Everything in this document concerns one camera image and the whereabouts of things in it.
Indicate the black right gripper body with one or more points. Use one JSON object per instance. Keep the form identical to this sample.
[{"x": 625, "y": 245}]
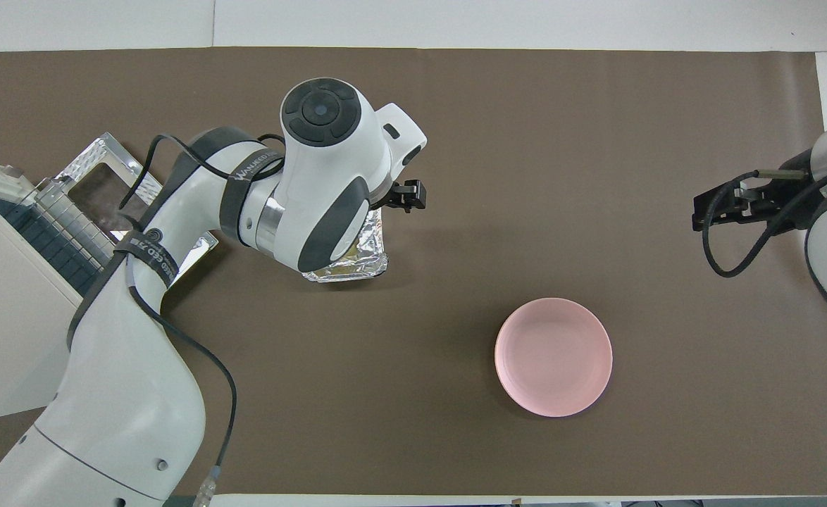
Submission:
[{"x": 790, "y": 201}]

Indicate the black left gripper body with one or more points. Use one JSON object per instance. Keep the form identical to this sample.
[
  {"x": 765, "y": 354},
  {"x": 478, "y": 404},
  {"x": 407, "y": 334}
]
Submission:
[{"x": 406, "y": 197}]

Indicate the aluminium foil tray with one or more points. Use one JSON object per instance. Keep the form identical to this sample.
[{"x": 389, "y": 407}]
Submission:
[{"x": 375, "y": 257}]

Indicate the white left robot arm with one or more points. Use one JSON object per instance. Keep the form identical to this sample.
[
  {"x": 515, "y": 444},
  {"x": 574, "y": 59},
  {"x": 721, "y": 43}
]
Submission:
[{"x": 125, "y": 394}]

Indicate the cream toaster oven body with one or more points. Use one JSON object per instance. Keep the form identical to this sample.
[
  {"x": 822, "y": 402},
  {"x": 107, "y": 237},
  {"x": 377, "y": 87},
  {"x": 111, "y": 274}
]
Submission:
[{"x": 12, "y": 324}]

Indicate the brown table mat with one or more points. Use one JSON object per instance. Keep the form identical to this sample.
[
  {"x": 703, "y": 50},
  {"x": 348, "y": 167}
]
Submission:
[{"x": 526, "y": 141}]

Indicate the pink round plate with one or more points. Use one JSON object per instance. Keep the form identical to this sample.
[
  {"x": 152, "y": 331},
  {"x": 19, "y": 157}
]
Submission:
[{"x": 553, "y": 358}]

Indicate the silver foil-lined frame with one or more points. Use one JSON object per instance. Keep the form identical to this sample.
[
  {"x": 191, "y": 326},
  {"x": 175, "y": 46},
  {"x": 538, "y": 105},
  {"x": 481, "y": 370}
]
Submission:
[{"x": 103, "y": 158}]

